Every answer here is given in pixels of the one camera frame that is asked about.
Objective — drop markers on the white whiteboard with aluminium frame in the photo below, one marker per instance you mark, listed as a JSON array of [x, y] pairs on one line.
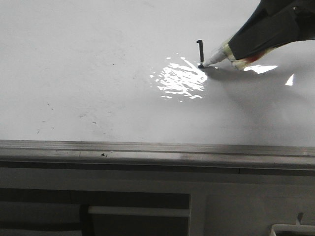
[[116, 81]]

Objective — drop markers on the grey shelf frame below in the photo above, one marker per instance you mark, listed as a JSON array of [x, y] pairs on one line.
[[40, 212]]

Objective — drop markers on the white whiteboard marker with tape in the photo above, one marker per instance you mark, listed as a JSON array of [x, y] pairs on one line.
[[224, 52]]

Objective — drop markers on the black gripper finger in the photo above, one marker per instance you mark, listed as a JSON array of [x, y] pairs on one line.
[[273, 24]]

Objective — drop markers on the white bin corner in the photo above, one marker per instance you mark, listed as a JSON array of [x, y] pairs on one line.
[[292, 230]]

